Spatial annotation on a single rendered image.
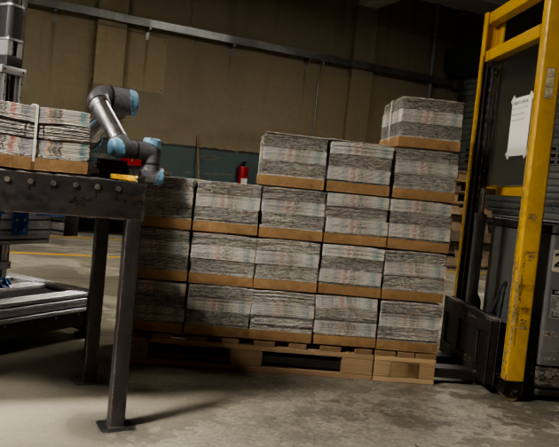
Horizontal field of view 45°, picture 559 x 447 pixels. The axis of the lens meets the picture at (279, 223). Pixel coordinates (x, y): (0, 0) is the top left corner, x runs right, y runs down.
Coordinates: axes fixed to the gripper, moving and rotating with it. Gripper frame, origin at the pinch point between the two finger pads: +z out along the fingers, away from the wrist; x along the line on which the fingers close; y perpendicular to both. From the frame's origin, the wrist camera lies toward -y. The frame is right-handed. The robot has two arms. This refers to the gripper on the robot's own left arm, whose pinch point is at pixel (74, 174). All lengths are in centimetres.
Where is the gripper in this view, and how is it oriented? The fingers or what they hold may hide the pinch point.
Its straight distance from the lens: 278.0
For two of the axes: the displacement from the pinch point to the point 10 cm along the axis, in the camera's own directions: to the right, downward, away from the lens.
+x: 4.3, 1.0, -8.9
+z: -8.9, -0.7, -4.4
